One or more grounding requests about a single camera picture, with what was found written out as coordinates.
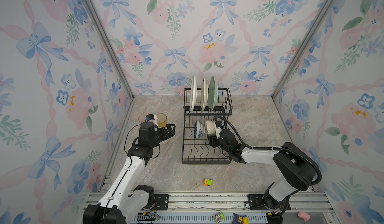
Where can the green white small box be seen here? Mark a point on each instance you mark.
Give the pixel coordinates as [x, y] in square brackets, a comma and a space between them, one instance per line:
[220, 217]

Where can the green plate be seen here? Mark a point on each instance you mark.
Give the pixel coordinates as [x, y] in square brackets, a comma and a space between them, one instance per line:
[213, 93]

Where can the small colourful toy cube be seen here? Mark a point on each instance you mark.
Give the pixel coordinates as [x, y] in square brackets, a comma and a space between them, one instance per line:
[207, 182]

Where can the blue floral bowl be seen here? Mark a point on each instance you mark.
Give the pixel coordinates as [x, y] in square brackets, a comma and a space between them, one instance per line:
[199, 130]

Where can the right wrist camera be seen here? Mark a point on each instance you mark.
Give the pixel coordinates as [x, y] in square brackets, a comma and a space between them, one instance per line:
[219, 126]

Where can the purple yellow toy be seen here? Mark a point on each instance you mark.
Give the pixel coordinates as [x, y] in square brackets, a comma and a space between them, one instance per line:
[239, 219]

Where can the cream ceramic bowl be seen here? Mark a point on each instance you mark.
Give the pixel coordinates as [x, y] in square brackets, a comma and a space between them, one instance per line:
[210, 128]
[163, 142]

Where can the black wire dish rack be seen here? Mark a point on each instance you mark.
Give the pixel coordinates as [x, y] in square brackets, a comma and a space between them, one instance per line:
[198, 151]

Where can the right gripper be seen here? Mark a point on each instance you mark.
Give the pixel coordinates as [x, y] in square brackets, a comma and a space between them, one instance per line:
[212, 140]

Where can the pink toy pig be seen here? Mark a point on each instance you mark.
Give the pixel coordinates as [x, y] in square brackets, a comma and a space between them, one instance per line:
[304, 216]

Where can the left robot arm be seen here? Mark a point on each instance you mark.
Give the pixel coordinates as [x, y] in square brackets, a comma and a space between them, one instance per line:
[122, 203]

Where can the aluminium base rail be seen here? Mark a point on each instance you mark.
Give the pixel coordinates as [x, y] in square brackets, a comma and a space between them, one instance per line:
[200, 208]

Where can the pink transparent cup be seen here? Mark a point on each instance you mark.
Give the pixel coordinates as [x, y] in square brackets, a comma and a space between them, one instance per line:
[143, 117]

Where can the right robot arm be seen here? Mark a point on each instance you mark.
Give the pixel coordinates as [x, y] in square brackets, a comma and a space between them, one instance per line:
[299, 171]

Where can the white plate with blue rim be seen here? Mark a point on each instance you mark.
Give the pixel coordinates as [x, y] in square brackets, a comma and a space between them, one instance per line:
[193, 93]

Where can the yellow transparent cup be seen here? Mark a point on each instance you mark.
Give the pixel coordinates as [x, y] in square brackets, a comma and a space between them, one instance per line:
[162, 120]

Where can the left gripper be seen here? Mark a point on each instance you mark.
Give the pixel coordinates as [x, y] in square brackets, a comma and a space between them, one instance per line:
[166, 136]

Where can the cream plate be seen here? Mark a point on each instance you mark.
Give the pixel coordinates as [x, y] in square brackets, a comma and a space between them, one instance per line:
[204, 94]

